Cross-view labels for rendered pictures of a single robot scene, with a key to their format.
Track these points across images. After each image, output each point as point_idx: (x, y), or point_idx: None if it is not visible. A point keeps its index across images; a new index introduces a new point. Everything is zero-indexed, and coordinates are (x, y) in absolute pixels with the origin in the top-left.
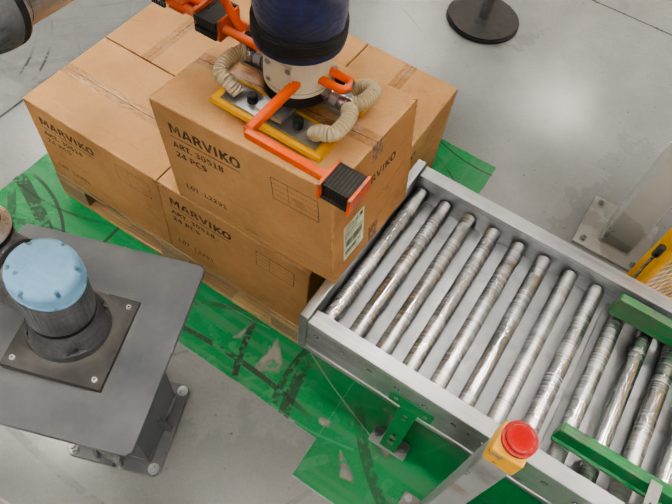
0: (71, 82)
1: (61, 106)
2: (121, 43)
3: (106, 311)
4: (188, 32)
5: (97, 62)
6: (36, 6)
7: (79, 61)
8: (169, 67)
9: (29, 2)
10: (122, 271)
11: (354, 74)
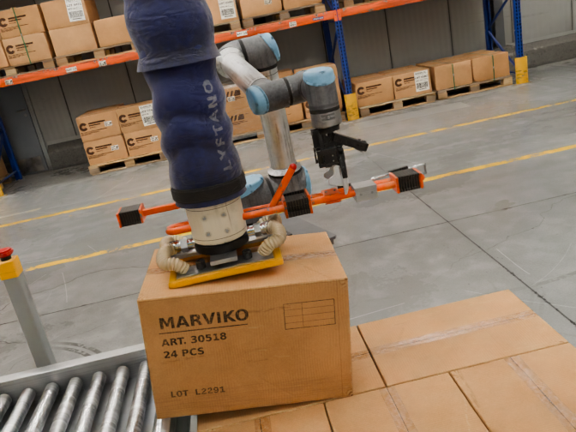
0: (508, 311)
1: (480, 303)
2: (549, 348)
3: None
4: (537, 398)
5: (527, 329)
6: (221, 66)
7: (537, 321)
8: (484, 367)
9: (220, 63)
10: None
11: (206, 291)
